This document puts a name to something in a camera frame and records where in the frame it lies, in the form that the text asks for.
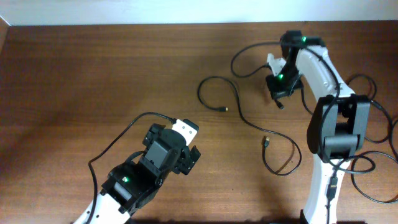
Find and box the thin black USB cable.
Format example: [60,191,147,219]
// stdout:
[197,76,303,177]

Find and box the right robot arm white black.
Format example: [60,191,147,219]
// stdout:
[266,30,370,223]

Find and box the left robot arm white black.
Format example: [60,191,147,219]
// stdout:
[75,119,201,224]

